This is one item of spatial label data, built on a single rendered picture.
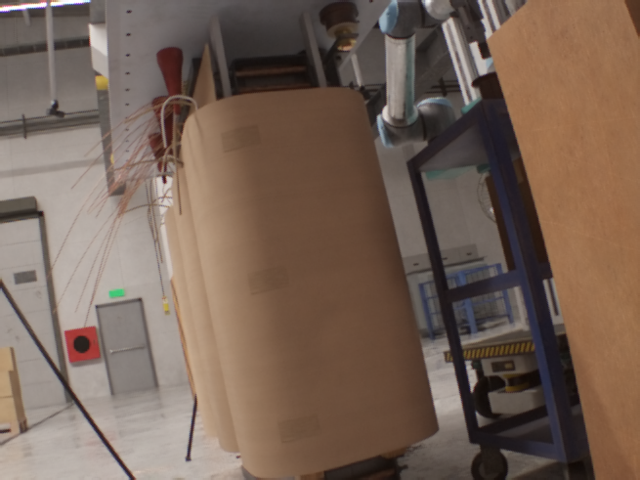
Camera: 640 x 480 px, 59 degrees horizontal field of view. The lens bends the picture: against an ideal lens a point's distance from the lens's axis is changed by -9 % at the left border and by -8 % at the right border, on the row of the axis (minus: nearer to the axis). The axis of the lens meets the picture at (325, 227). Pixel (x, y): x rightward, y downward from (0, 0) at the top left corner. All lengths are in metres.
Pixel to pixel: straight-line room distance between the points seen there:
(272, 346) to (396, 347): 0.29
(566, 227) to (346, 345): 0.62
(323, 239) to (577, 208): 0.65
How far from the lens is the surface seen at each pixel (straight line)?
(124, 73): 1.90
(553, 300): 2.56
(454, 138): 1.46
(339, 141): 1.47
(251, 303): 1.36
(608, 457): 1.01
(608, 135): 0.88
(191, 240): 1.87
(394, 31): 2.26
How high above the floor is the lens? 0.50
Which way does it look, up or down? 10 degrees up
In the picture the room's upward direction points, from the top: 12 degrees counter-clockwise
